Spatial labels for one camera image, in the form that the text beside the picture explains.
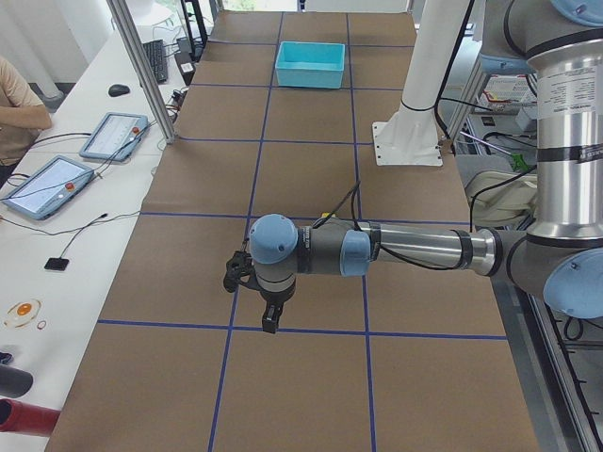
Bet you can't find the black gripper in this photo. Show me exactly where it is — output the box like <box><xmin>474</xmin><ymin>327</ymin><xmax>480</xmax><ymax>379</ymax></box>
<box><xmin>260</xmin><ymin>284</ymin><xmax>296</xmax><ymax>333</ymax></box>

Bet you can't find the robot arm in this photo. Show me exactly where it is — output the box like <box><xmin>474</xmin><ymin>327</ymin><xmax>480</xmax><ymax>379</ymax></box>
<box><xmin>224</xmin><ymin>1</ymin><xmax>602</xmax><ymax>333</ymax></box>

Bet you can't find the small black square pad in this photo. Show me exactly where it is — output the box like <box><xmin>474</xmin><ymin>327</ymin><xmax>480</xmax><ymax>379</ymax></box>
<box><xmin>44</xmin><ymin>257</ymin><xmax>70</xmax><ymax>271</ymax></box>

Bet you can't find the far teach pendant tablet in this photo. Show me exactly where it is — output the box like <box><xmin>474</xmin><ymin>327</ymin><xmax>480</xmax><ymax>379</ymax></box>
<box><xmin>79</xmin><ymin>112</ymin><xmax>149</xmax><ymax>163</ymax></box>

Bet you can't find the teach pendant tablet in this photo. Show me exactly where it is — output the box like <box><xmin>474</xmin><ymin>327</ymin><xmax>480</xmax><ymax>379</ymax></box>
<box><xmin>79</xmin><ymin>112</ymin><xmax>149</xmax><ymax>163</ymax></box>
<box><xmin>2</xmin><ymin>155</ymin><xmax>94</xmax><ymax>220</ymax></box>

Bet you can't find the orange round sticker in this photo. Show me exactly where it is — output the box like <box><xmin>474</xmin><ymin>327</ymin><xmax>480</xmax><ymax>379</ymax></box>
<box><xmin>3</xmin><ymin>299</ymin><xmax>41</xmax><ymax>329</ymax></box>

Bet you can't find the light blue plastic bin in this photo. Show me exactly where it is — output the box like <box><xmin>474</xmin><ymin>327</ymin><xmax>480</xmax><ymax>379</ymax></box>
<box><xmin>275</xmin><ymin>41</ymin><xmax>346</xmax><ymax>89</ymax></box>

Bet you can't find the near teach pendant tablet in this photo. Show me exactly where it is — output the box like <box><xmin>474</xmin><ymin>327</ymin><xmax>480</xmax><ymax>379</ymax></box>
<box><xmin>2</xmin><ymin>155</ymin><xmax>94</xmax><ymax>220</ymax></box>

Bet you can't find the black cylinder bottle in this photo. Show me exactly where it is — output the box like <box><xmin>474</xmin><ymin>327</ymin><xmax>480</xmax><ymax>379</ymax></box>
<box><xmin>0</xmin><ymin>364</ymin><xmax>34</xmax><ymax>398</ymax></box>

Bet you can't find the red cylinder bottle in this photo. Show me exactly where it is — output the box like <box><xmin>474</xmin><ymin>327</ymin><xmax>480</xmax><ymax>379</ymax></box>
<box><xmin>1</xmin><ymin>399</ymin><xmax>61</xmax><ymax>437</ymax></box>

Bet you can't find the black computer mouse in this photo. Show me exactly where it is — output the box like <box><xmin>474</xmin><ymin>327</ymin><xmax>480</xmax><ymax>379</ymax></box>
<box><xmin>107</xmin><ymin>84</ymin><xmax>131</xmax><ymax>98</ymax></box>

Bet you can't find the black computer keyboard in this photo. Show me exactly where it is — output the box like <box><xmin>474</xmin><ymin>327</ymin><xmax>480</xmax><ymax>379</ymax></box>
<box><xmin>142</xmin><ymin>40</ymin><xmax>169</xmax><ymax>84</ymax></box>

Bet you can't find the seated person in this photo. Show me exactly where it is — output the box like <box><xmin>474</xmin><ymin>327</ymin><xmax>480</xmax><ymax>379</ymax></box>
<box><xmin>1</xmin><ymin>56</ymin><xmax>52</xmax><ymax>185</ymax></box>

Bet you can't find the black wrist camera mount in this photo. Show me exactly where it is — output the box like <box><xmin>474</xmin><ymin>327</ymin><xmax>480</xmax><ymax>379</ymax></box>
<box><xmin>222</xmin><ymin>250</ymin><xmax>259</xmax><ymax>293</ymax></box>

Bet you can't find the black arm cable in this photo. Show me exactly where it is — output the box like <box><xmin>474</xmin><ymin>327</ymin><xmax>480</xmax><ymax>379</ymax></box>
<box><xmin>312</xmin><ymin>180</ymin><xmax>472</xmax><ymax>271</ymax></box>

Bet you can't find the aluminium frame post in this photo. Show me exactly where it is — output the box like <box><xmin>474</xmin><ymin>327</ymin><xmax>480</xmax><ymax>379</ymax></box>
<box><xmin>106</xmin><ymin>0</ymin><xmax>176</xmax><ymax>144</ymax></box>

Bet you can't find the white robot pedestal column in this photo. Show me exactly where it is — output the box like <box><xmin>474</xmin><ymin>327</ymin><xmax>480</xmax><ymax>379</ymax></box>
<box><xmin>372</xmin><ymin>0</ymin><xmax>474</xmax><ymax>167</ymax></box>

